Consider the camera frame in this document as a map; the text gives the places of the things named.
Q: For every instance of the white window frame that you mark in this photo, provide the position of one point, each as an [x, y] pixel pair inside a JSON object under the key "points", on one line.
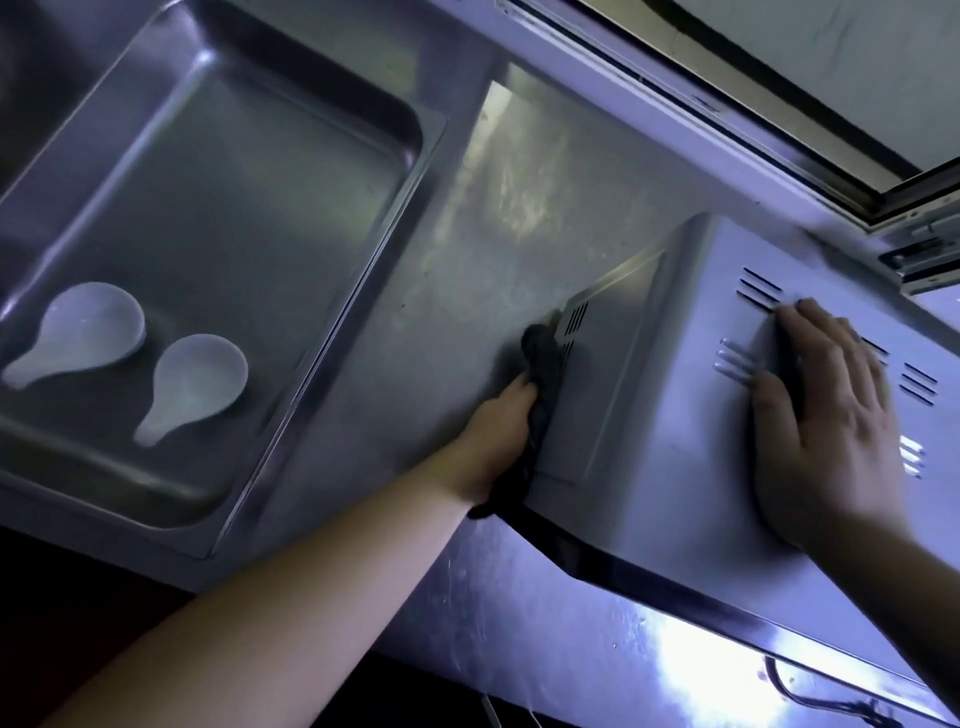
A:
{"points": [[675, 97]]}

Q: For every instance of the person's left hand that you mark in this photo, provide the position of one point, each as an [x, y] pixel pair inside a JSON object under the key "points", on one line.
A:
{"points": [[495, 442]]}

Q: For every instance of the silver microwave black door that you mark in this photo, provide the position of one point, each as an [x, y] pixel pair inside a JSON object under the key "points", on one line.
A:
{"points": [[660, 465]]}

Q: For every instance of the person's right hand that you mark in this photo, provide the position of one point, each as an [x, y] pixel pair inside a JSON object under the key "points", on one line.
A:
{"points": [[832, 450]]}

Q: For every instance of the white ceramic spoon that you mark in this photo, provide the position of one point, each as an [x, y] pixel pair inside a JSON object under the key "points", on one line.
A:
{"points": [[90, 326], [199, 375]]}

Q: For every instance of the person's left forearm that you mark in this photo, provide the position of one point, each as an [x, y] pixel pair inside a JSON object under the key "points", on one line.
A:
{"points": [[262, 622]]}

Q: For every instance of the hinged white window sash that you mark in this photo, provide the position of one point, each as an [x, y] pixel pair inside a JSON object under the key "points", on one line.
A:
{"points": [[922, 255]]}

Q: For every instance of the stainless steel tray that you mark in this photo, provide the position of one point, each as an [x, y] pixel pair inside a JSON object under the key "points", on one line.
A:
{"points": [[225, 225]]}

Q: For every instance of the grey purple cloth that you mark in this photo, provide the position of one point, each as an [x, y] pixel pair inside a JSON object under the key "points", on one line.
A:
{"points": [[544, 360]]}

